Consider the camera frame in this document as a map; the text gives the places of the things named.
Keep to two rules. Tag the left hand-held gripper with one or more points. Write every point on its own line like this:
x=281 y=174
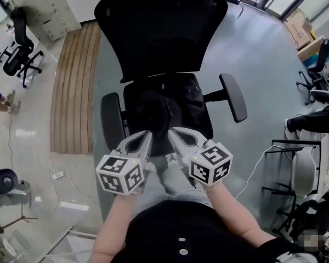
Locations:
x=118 y=174

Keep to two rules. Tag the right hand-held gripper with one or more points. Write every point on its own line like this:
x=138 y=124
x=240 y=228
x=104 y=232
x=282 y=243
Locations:
x=211 y=166

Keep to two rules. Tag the black bag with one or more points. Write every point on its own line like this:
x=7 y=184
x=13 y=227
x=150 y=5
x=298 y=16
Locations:
x=312 y=218
x=153 y=111

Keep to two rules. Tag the black mesh office chair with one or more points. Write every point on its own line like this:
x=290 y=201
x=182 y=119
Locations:
x=159 y=37

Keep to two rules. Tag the person's right forearm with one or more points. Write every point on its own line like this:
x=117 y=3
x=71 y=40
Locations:
x=233 y=210

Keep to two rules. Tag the person's left forearm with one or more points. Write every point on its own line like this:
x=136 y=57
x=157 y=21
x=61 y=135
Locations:
x=112 y=223

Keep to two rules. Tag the grey shell chair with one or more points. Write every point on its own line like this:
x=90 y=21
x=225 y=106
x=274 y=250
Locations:
x=304 y=171

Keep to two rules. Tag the small black office chair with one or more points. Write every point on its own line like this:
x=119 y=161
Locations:
x=19 y=56

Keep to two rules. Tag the black swivel chair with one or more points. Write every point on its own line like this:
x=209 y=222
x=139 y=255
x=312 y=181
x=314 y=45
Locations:
x=318 y=64

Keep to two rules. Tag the person's white shoe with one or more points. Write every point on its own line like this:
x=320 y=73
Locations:
x=172 y=160

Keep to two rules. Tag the person's grey jeans legs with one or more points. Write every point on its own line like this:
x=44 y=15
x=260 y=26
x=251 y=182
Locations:
x=175 y=182

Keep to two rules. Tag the wooden slatted ramp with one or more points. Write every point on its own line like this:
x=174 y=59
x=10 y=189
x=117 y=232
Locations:
x=74 y=92

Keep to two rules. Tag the white power strip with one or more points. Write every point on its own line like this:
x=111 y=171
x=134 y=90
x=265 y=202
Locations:
x=58 y=175

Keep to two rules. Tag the person's black shirt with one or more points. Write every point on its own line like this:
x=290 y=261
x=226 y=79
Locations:
x=186 y=229

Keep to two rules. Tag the white metal rack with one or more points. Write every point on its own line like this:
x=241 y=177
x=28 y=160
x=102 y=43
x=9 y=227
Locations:
x=44 y=245

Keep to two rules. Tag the black tripod stand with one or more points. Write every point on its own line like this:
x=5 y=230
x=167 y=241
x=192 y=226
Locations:
x=19 y=219

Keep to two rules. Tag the white box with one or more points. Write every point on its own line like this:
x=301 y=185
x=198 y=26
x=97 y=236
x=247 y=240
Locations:
x=87 y=1

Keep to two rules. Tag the plain cardboard box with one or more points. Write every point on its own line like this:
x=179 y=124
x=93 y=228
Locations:
x=311 y=48

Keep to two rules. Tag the printed cardboard box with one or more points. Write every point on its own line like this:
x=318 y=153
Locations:
x=299 y=30

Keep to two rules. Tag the white metal cabinets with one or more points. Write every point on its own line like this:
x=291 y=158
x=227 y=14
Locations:
x=49 y=12

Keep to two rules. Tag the black frame table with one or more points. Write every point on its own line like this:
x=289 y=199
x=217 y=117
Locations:
x=285 y=147

